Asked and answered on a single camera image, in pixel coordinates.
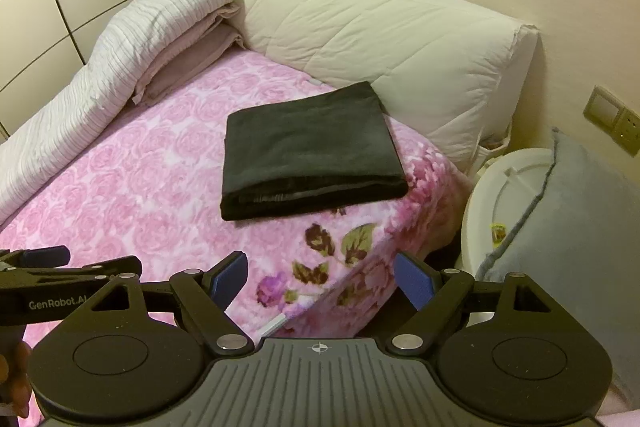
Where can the person's left hand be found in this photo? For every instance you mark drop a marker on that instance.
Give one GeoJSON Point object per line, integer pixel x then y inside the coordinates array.
{"type": "Point", "coordinates": [17, 382]}

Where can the cream quilted cushion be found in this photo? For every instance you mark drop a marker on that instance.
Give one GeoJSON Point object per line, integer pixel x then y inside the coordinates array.
{"type": "Point", "coordinates": [375, 32]}

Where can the olive wall socket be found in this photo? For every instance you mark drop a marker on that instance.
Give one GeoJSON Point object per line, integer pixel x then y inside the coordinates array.
{"type": "Point", "coordinates": [627, 132]}

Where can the black garment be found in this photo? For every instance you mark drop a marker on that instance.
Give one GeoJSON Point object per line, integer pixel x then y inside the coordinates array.
{"type": "Point", "coordinates": [310, 147]}

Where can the pink floral blanket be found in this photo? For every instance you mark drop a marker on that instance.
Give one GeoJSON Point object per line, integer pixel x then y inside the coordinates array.
{"type": "Point", "coordinates": [150, 167]}

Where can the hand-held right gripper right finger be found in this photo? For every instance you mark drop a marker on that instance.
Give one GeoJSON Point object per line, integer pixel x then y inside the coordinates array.
{"type": "Point", "coordinates": [414, 282]}

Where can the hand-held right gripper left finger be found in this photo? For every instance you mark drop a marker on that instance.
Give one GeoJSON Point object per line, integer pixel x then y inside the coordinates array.
{"type": "Point", "coordinates": [230, 279]}

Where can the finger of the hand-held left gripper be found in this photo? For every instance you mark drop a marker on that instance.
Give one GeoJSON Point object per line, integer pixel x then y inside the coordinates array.
{"type": "Point", "coordinates": [45, 256]}

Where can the white striped quilt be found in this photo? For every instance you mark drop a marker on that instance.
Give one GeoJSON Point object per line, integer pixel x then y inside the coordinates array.
{"type": "Point", "coordinates": [75, 97]}

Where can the mauve folded blanket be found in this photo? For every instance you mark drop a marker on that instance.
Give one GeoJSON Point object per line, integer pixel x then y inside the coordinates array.
{"type": "Point", "coordinates": [190, 57]}

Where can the olive wall switch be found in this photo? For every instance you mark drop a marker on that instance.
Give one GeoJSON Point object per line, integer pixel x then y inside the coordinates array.
{"type": "Point", "coordinates": [602, 107]}

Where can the grey cushion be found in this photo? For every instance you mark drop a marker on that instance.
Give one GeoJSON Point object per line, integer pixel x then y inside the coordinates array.
{"type": "Point", "coordinates": [575, 232]}

